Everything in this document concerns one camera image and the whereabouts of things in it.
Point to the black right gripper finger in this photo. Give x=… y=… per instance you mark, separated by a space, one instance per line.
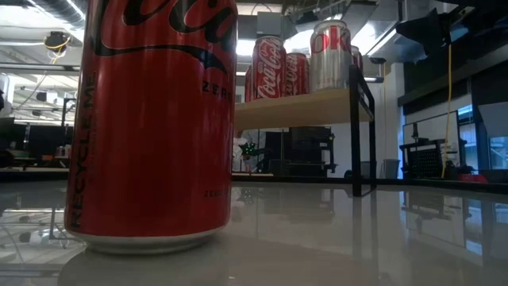
x=430 y=32

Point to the red Star Wars Coca-Cola can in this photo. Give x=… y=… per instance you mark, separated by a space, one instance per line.
x=269 y=71

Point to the red Coke Zero can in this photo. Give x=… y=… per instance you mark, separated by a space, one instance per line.
x=151 y=139

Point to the black mesh cart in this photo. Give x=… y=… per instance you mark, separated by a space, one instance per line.
x=424 y=163

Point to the grey trash bin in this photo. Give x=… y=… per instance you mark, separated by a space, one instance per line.
x=391 y=168

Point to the black equipment cabinet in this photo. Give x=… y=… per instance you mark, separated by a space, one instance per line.
x=301 y=151

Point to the ceiling light panel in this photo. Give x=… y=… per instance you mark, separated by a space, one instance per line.
x=243 y=47

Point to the person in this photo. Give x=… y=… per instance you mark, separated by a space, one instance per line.
x=239 y=147

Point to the black workbench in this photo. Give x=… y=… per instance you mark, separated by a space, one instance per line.
x=39 y=139

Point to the wooden shelf black metal frame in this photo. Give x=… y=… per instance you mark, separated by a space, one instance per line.
x=297 y=109

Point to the black metal table frame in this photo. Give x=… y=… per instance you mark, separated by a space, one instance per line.
x=317 y=179

